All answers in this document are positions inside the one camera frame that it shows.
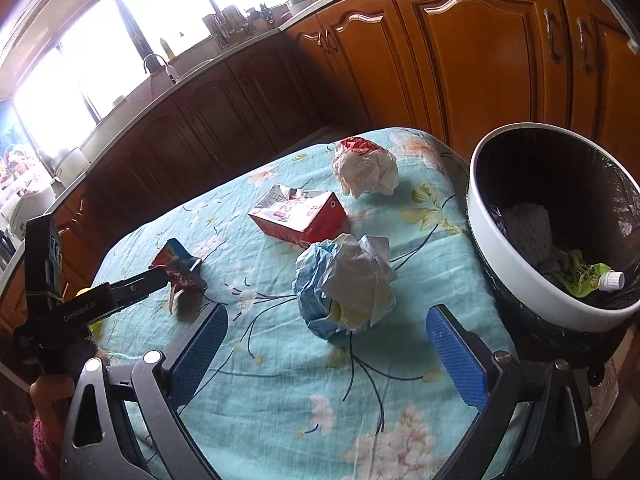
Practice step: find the wooden lower cabinets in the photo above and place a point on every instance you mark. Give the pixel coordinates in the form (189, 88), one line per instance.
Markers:
(475, 60)

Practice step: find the white rice cooker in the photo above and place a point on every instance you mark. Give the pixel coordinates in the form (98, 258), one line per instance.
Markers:
(25, 210)

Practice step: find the white lidded pot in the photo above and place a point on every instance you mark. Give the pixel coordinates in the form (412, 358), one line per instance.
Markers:
(299, 1)

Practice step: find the dark utensil holder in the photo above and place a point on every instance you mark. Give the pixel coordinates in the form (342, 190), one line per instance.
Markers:
(267, 14)

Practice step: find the small bottle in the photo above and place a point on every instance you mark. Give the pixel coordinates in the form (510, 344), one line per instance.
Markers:
(166, 49)

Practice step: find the blue wall poster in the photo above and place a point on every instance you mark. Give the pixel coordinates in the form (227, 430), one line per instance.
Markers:
(15, 160)

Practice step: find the white-rimmed black waste bin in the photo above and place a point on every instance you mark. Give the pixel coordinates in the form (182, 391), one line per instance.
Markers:
(500, 270)

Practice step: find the white and red paper ball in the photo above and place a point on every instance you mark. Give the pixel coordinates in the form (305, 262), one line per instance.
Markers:
(365, 170)

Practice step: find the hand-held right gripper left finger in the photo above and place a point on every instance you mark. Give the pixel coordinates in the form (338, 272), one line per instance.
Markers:
(200, 355)

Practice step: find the person's left hand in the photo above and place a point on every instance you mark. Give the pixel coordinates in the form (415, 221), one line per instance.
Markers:
(50, 395)

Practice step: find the black kettle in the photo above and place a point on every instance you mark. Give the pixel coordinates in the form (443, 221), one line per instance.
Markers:
(6, 250)

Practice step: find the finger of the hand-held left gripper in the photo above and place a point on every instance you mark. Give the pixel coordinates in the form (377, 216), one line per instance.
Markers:
(140, 287)

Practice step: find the yellow-green spout pouch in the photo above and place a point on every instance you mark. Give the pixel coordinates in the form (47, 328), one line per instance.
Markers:
(580, 272)

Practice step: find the blue and white paper ball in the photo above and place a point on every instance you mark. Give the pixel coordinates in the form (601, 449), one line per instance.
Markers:
(340, 285)

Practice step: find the floral teal tablecloth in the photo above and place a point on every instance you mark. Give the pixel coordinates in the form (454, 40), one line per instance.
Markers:
(280, 385)

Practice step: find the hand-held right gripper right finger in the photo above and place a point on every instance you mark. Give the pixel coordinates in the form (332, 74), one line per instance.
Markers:
(457, 355)

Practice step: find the white round appliance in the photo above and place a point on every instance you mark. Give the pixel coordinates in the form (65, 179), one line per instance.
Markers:
(70, 160)

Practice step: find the yellow foam fruit net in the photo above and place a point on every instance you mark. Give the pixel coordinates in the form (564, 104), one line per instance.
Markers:
(84, 290)

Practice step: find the chrome faucet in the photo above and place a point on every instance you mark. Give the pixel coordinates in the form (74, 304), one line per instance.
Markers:
(150, 58)

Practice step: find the utensil rack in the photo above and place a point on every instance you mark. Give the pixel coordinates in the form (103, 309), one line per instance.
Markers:
(225, 25)

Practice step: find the kitchen window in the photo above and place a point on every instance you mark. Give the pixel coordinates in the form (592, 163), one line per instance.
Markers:
(90, 60)

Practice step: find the red drink carton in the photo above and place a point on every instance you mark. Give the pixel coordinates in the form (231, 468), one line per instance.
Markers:
(300, 215)

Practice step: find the red and blue snack wrapper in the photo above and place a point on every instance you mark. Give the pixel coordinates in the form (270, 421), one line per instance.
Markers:
(182, 267)

